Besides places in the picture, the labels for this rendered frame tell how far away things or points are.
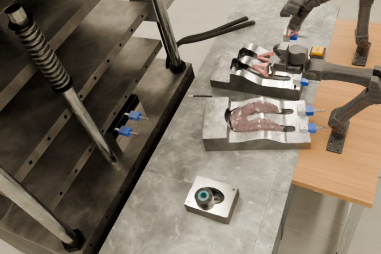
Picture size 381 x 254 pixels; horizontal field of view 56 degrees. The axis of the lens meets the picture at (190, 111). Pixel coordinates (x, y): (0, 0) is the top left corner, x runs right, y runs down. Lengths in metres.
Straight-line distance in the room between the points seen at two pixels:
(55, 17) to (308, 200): 1.87
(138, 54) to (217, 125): 0.64
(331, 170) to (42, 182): 1.28
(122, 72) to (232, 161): 0.76
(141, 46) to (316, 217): 1.53
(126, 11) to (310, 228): 1.70
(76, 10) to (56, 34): 0.15
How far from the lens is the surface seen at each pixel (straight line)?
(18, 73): 1.42
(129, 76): 1.95
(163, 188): 1.76
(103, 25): 1.93
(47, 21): 1.63
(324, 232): 2.48
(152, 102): 2.13
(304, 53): 1.49
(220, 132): 1.73
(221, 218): 1.58
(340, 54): 2.25
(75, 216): 1.88
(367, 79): 1.51
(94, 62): 1.72
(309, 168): 1.74
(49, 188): 1.69
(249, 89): 2.00
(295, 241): 2.44
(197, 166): 1.77
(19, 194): 1.41
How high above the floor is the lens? 2.28
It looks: 48 degrees down
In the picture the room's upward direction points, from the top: 17 degrees counter-clockwise
